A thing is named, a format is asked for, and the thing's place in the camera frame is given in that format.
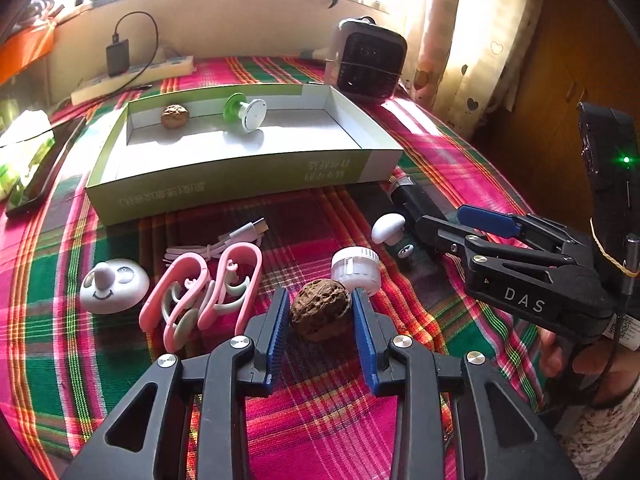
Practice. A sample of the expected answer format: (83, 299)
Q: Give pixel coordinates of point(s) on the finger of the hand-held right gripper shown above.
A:
(485, 219)
(445, 235)

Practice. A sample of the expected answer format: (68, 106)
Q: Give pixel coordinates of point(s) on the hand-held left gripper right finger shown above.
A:
(365, 342)

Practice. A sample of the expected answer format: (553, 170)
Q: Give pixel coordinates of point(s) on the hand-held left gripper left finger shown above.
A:
(276, 342)

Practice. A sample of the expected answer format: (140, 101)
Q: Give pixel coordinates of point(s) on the black handheld device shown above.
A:
(410, 202)

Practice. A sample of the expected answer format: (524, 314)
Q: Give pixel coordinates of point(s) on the brown walnut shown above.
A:
(175, 115)
(317, 312)

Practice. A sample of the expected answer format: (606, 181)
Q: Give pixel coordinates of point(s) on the pink and green clip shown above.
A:
(232, 285)
(175, 305)

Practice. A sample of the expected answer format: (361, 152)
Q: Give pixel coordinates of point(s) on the white smiley round hook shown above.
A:
(114, 285)

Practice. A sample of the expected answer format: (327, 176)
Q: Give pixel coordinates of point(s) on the green and white cardboard box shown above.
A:
(240, 160)

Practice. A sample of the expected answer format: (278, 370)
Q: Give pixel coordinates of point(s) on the person's right forearm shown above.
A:
(607, 440)

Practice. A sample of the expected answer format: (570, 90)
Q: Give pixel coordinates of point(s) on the person's right hand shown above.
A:
(595, 375)

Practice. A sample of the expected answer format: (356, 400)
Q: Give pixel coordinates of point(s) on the small white round piece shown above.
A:
(405, 250)

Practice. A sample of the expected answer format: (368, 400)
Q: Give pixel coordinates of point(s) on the small white round jar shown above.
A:
(356, 268)

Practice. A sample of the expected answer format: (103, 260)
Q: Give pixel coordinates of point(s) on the plaid tablecloth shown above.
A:
(125, 400)

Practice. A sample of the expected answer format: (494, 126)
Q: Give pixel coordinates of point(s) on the wooden cabinet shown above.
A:
(565, 60)

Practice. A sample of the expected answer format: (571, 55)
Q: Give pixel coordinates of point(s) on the heart print curtain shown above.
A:
(480, 35)

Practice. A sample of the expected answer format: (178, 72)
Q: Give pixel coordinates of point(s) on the small grey space heater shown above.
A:
(367, 60)

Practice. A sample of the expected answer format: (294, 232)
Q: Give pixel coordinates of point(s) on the green and white spool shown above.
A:
(246, 111)

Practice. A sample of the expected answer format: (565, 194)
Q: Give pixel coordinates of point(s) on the black smartphone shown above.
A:
(46, 165)

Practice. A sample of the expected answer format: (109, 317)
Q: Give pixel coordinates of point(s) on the white power strip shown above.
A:
(131, 78)

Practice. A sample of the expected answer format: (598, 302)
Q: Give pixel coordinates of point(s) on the green and white tissue packet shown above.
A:
(22, 152)

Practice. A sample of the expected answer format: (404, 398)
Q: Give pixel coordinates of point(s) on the orange box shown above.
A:
(22, 52)

